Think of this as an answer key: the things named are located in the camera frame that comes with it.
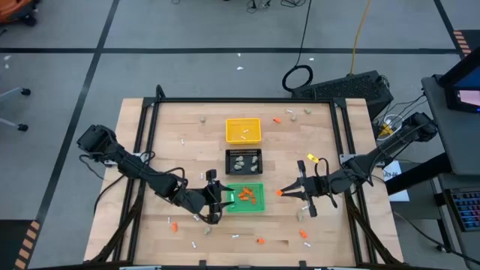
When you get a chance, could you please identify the black desk support beam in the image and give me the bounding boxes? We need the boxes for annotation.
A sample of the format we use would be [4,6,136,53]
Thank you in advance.
[385,152,453,197]

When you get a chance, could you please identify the green plastic basket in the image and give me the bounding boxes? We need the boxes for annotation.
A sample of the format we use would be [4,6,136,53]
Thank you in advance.
[225,181,267,215]

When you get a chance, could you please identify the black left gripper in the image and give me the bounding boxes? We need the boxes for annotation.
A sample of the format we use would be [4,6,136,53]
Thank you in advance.
[200,169,236,225]

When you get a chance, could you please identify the black computer tower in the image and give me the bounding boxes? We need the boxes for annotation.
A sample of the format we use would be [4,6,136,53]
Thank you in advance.
[291,69,395,122]

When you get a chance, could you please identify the black backlit keyboard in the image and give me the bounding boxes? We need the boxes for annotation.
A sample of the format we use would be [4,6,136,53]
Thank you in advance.
[445,187,480,233]

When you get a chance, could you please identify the orange wheeled machine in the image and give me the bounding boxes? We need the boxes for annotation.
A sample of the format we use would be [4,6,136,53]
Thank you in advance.
[0,0,41,27]

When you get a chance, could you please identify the white paper sheet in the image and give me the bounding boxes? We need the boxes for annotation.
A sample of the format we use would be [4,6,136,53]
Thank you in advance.
[382,160,411,203]

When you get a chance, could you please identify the black plastic basket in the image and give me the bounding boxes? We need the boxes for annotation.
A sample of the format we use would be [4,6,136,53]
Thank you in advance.
[223,148,264,176]

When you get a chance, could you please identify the black mat orange stripes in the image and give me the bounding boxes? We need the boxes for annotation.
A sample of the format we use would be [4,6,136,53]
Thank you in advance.
[451,28,480,60]
[0,218,41,270]

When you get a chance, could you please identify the yellow cable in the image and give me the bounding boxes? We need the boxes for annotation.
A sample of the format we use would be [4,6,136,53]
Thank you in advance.
[349,0,372,75]

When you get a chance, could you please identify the yellow plastic basket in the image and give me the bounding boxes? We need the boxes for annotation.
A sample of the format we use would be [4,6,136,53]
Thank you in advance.
[225,117,263,146]

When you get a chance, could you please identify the black monitor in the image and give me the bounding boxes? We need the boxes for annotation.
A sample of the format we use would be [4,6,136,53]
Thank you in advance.
[436,55,480,115]

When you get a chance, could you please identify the grey side desk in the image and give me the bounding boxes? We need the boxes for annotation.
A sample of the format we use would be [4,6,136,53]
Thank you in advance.
[421,73,480,176]

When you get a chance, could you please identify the white coiled cable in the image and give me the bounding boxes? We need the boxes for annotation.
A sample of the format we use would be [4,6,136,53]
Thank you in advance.
[376,113,408,142]

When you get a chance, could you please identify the black looped cable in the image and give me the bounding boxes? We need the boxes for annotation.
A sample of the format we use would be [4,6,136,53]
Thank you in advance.
[281,0,314,93]

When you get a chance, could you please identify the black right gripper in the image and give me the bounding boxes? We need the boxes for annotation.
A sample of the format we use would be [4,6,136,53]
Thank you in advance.
[280,160,333,219]

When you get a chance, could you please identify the grey office chair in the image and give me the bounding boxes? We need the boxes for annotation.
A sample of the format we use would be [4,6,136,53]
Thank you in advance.
[0,86,32,132]

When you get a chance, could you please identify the black cable bundle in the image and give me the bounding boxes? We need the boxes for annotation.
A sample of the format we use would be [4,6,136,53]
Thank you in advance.
[245,0,311,13]

